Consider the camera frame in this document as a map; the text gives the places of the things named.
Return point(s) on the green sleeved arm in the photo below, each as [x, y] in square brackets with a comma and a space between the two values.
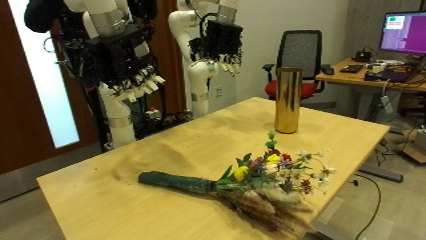
[261, 180]

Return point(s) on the gold cylindrical vase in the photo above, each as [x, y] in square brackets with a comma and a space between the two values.
[288, 100]

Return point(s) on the red emergency stop button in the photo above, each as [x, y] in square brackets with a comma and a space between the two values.
[153, 113]

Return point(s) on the black mesh office chair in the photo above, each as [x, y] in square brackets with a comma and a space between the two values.
[300, 50]

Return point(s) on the brown door with frosted window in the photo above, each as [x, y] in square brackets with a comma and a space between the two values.
[20, 100]

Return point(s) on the black computer mouse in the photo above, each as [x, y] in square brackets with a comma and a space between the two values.
[328, 70]

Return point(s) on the black keyboard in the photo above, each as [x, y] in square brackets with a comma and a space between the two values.
[352, 68]

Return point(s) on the wooden office desk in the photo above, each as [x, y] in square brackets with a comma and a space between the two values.
[350, 78]

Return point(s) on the open dark laptop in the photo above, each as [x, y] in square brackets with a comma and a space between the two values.
[400, 73]

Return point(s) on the computer monitor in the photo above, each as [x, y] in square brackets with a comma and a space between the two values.
[406, 33]

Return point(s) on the white hanging power adapter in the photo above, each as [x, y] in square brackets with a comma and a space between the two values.
[386, 104]

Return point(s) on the grey table base foot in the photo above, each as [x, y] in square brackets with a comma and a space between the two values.
[381, 173]

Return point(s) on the cardboard box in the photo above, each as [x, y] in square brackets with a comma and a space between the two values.
[414, 148]

